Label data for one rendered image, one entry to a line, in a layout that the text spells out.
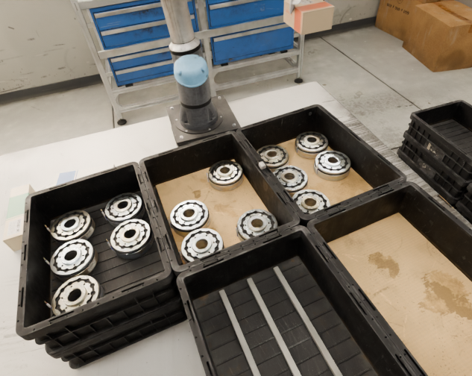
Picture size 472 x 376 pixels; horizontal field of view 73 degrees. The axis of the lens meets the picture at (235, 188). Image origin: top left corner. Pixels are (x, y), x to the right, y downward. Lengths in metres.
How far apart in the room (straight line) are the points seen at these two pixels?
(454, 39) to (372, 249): 2.88
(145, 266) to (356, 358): 0.50
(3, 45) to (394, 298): 3.57
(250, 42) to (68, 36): 1.71
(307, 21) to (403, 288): 0.92
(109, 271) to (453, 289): 0.78
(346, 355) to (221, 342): 0.24
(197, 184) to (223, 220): 0.16
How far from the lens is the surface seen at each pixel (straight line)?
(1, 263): 1.23
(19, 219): 1.23
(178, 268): 0.68
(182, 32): 1.24
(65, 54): 3.67
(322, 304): 0.75
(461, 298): 0.85
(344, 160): 1.00
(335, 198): 0.92
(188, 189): 0.96
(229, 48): 2.84
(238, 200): 0.90
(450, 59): 3.63
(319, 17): 1.31
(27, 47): 3.69
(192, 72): 1.14
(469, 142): 1.88
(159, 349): 0.88
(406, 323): 0.77
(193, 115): 1.21
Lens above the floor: 1.50
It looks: 46 degrees down
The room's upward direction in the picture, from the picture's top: 6 degrees counter-clockwise
